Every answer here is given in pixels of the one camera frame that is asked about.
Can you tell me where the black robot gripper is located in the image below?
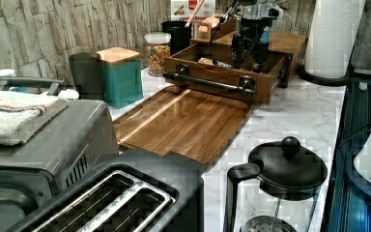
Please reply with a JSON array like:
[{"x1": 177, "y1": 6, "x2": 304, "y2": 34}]
[{"x1": 231, "y1": 3, "x2": 280, "y2": 73}]

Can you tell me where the butter stick in wrapper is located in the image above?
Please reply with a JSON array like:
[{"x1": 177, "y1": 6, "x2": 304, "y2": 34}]
[{"x1": 197, "y1": 57, "x2": 233, "y2": 69}]

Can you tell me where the wooden drawer box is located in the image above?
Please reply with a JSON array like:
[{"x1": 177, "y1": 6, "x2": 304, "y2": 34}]
[{"x1": 165, "y1": 20, "x2": 307, "y2": 103}]

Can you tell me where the small wooden block holder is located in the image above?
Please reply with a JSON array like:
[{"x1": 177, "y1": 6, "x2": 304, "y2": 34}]
[{"x1": 193, "y1": 16, "x2": 219, "y2": 40}]

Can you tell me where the wooden spoon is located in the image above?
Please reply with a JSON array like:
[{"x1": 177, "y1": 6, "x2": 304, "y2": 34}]
[{"x1": 185, "y1": 0, "x2": 205, "y2": 28}]

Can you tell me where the black utensil holder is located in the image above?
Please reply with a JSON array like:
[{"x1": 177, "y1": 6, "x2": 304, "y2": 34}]
[{"x1": 161, "y1": 21, "x2": 191, "y2": 55}]

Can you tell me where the white cereal box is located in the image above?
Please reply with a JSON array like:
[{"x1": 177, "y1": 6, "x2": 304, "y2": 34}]
[{"x1": 170, "y1": 0, "x2": 215, "y2": 21}]

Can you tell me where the white paper towel roll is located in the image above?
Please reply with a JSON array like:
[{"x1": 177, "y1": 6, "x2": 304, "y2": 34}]
[{"x1": 304, "y1": 0, "x2": 366, "y2": 79}]

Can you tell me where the glass jar with cereal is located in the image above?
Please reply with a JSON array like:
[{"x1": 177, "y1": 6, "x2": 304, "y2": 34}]
[{"x1": 144, "y1": 32, "x2": 171, "y2": 76}]

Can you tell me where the black paper towel holder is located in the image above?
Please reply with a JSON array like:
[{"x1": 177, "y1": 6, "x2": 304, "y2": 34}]
[{"x1": 298, "y1": 66, "x2": 355, "y2": 87}]

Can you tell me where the wooden cutting board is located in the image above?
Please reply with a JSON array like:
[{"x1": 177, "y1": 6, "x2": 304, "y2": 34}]
[{"x1": 113, "y1": 86, "x2": 250, "y2": 165}]

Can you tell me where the teal canister with wooden lid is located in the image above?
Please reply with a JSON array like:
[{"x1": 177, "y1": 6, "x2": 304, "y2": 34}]
[{"x1": 98, "y1": 47, "x2": 143, "y2": 109}]

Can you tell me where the glass french press black lid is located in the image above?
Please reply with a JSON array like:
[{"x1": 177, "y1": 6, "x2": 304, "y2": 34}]
[{"x1": 223, "y1": 136, "x2": 328, "y2": 232}]

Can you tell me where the dark grey canister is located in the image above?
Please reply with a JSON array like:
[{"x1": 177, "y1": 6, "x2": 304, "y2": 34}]
[{"x1": 69, "y1": 52, "x2": 104, "y2": 101}]

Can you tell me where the black two-slot toaster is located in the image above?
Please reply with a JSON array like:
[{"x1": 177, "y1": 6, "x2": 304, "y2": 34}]
[{"x1": 8, "y1": 149, "x2": 204, "y2": 232}]

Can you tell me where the white cup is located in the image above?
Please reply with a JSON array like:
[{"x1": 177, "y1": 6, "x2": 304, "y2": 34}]
[{"x1": 0, "y1": 68, "x2": 17, "y2": 91}]

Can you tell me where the folded white striped towel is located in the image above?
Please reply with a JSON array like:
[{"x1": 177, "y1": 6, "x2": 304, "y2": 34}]
[{"x1": 0, "y1": 91, "x2": 69, "y2": 146}]

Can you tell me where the grey toaster oven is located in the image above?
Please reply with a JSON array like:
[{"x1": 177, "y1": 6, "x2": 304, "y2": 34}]
[{"x1": 0, "y1": 76, "x2": 118, "y2": 232}]

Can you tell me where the dark metal drawer handle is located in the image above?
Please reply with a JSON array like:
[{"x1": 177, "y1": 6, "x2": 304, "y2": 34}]
[{"x1": 163, "y1": 65, "x2": 256, "y2": 97}]

